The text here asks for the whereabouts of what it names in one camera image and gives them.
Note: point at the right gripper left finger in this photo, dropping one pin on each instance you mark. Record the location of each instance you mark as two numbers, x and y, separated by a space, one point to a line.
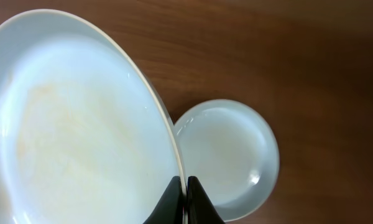
169 209

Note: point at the white plate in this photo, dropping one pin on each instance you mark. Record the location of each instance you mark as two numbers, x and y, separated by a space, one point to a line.
84 137
233 152

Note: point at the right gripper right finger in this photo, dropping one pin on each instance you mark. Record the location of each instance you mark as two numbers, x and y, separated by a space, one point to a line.
199 208

